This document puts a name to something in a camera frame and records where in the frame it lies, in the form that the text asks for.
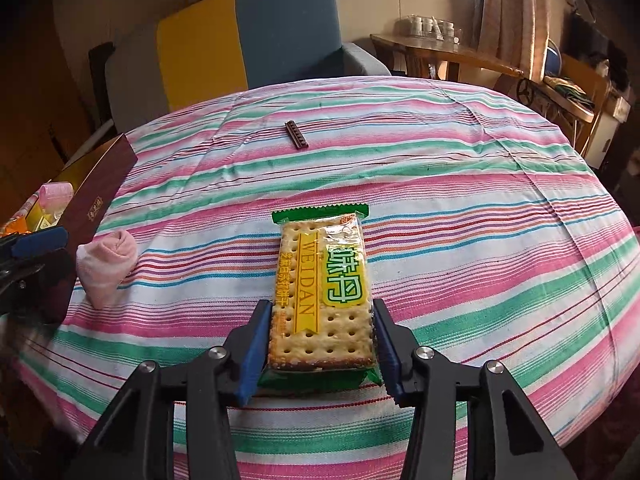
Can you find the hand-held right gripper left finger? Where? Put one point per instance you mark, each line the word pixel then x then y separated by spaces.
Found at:
pixel 255 355

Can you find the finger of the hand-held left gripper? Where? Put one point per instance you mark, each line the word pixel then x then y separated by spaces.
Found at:
pixel 40 242
pixel 45 285

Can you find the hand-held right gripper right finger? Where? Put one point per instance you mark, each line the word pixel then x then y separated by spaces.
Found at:
pixel 390 355

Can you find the pink sock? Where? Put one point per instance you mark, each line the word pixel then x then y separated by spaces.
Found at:
pixel 107 265

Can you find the maroon box gold interior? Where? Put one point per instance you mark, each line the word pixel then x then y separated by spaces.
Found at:
pixel 100 195

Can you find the cracker packet green wrapper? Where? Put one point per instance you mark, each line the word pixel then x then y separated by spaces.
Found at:
pixel 320 300

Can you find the striped tablecloth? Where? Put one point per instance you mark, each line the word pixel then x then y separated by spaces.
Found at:
pixel 450 240

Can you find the dark brown ridged strip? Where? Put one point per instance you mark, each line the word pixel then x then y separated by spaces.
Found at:
pixel 296 135

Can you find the black sewing machine wheel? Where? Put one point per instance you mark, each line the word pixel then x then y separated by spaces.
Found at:
pixel 526 91

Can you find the wooden side table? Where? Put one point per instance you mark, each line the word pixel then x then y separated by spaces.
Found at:
pixel 450 55

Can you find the white box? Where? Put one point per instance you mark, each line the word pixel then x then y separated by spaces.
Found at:
pixel 607 130

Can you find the wooden sewing table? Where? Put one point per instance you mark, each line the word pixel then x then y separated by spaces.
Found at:
pixel 585 110

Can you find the green folded cloth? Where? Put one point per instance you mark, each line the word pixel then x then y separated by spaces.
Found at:
pixel 565 90

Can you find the blue yellow grey armchair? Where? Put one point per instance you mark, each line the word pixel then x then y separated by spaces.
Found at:
pixel 285 30

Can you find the tray of white cups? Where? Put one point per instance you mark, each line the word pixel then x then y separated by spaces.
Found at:
pixel 430 27

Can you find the blue round object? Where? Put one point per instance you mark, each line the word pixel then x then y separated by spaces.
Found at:
pixel 552 60

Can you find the beige patterned curtain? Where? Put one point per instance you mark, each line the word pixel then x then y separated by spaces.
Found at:
pixel 515 15

